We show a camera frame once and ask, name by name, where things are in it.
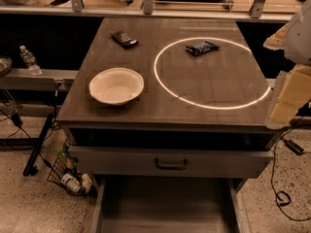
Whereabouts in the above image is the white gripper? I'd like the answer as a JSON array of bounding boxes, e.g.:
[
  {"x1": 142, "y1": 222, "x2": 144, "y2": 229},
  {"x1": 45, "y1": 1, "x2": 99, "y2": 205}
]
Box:
[{"x1": 263, "y1": 0, "x2": 311, "y2": 125}]

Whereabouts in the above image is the blue rxbar blueberry wrapper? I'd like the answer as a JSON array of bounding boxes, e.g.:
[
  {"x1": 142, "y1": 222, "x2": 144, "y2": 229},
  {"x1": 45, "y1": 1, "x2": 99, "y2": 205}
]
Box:
[{"x1": 186, "y1": 40, "x2": 220, "y2": 56}]

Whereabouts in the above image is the grey drawer cabinet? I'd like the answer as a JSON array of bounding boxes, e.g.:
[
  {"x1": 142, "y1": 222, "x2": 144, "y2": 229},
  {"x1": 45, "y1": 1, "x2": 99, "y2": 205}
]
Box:
[{"x1": 55, "y1": 17, "x2": 292, "y2": 233}]

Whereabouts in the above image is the open middle drawer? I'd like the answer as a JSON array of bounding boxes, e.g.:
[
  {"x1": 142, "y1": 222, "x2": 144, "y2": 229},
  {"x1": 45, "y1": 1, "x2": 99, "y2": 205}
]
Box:
[{"x1": 90, "y1": 176, "x2": 246, "y2": 233}]

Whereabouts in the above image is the dark snack bar wrapper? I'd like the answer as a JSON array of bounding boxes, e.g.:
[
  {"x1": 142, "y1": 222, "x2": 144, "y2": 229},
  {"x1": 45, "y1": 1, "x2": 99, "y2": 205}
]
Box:
[{"x1": 110, "y1": 31, "x2": 139, "y2": 49}]

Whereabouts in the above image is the white paper bowl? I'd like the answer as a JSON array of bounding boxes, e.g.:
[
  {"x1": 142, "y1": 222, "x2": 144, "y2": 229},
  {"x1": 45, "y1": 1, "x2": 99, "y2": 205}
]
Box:
[{"x1": 88, "y1": 68, "x2": 144, "y2": 106}]

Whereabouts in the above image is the clear plastic water bottle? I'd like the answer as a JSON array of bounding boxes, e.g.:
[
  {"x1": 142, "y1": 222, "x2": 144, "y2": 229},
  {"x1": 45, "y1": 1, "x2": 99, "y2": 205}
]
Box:
[{"x1": 19, "y1": 46, "x2": 42, "y2": 76}]

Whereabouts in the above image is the grey side shelf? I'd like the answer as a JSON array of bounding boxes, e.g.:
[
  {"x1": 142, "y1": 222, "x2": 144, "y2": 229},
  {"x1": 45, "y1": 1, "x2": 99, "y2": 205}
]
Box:
[{"x1": 0, "y1": 68, "x2": 78, "y2": 91}]

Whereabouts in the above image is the black stand leg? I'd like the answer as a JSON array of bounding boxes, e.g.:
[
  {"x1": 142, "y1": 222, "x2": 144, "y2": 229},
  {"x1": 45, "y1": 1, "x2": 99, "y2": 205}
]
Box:
[{"x1": 22, "y1": 115, "x2": 53, "y2": 177}]

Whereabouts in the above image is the bowl on side shelf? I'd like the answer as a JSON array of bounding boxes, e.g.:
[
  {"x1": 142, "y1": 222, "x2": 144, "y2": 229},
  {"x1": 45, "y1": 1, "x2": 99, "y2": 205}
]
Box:
[{"x1": 0, "y1": 56, "x2": 12, "y2": 77}]

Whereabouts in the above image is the metal railing frame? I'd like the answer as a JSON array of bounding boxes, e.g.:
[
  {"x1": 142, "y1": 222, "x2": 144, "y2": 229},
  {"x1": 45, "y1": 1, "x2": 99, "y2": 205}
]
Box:
[{"x1": 0, "y1": 0, "x2": 303, "y2": 21}]

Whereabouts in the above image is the top drawer with black handle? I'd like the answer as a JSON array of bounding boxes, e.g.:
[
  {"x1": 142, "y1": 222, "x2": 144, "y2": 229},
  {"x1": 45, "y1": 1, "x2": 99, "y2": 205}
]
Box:
[{"x1": 69, "y1": 146, "x2": 272, "y2": 179}]

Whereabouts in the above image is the wire basket with items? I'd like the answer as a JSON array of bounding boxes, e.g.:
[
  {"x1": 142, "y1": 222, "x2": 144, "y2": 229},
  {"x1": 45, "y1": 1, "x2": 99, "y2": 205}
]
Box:
[{"x1": 47, "y1": 143, "x2": 93, "y2": 196}]

